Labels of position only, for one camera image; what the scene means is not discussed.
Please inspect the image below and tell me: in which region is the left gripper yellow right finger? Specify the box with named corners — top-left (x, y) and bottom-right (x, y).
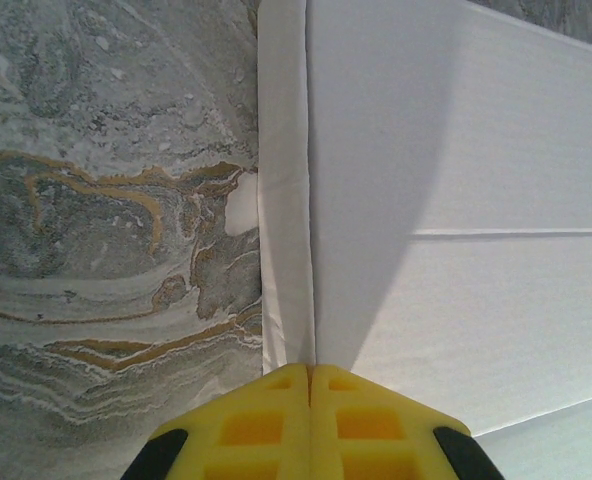
top-left (310, 364), bottom-right (500, 480)

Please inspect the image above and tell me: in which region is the white paper box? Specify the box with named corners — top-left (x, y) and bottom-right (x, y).
top-left (255, 0), bottom-right (592, 480)

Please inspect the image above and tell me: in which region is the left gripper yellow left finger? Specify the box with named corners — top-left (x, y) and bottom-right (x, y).
top-left (118, 363), bottom-right (312, 480)

